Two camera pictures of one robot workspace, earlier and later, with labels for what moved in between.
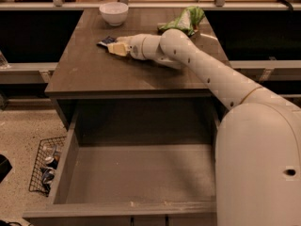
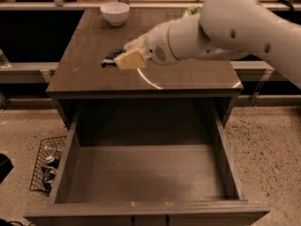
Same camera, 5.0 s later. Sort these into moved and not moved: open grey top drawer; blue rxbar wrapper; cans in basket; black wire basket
Moved: blue rxbar wrapper
Not moved: open grey top drawer; black wire basket; cans in basket
